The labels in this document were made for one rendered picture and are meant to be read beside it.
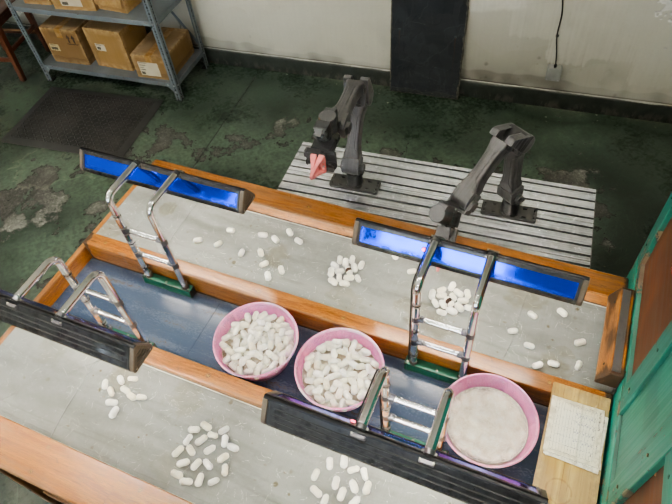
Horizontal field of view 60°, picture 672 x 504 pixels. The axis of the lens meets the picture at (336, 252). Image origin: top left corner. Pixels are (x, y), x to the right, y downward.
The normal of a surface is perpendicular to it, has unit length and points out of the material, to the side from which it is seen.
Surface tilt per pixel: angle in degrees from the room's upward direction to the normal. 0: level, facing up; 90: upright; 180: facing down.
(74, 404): 0
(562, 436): 0
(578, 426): 0
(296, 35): 90
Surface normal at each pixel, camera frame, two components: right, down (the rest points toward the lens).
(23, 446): -0.07, -0.63
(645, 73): -0.33, 0.75
